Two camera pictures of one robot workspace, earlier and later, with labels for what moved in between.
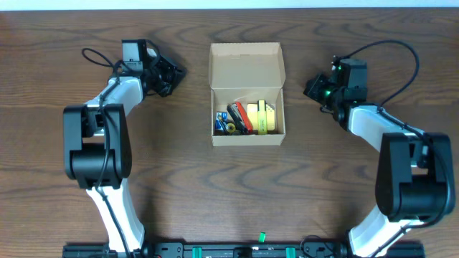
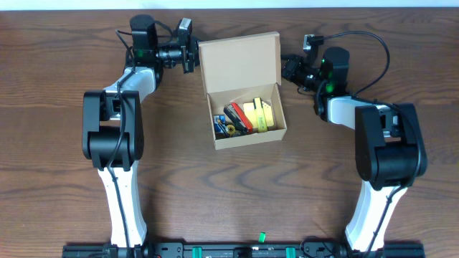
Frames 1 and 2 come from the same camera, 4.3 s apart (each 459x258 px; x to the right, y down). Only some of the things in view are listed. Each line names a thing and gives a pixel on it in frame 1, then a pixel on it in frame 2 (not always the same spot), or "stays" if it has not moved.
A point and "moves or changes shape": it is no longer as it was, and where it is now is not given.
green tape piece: [262, 237] stays
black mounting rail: [241, 249] stays
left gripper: [173, 73] → [193, 54]
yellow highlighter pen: [262, 115] moves or changes shape
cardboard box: [247, 72] moves or changes shape
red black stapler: [239, 117] stays
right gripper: [313, 85] → [292, 63]
